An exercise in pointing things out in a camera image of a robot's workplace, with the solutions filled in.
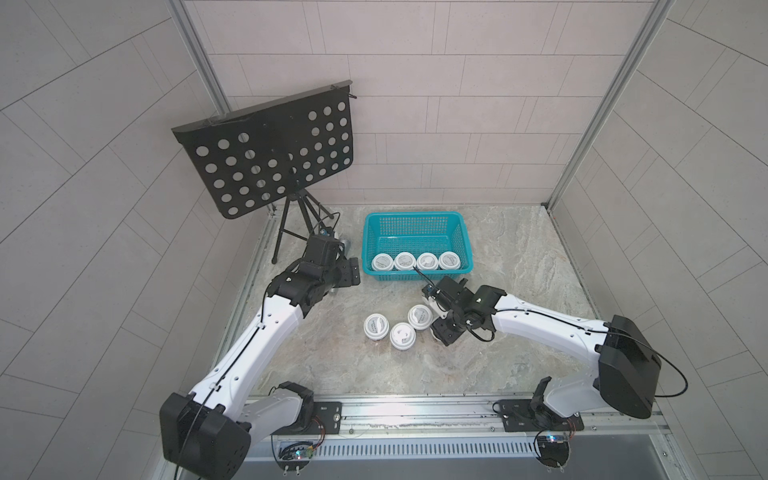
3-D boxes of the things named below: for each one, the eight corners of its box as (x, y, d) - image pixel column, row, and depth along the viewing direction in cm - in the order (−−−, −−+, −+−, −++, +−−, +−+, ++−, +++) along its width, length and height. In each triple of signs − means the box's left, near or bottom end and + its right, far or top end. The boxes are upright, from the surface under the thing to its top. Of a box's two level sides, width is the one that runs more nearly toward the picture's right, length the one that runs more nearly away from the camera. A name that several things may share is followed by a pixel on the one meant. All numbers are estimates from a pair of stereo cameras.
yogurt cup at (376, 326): (362, 338, 86) (360, 329, 80) (373, 320, 89) (372, 309, 83) (382, 349, 84) (381, 339, 78) (392, 330, 87) (392, 319, 82)
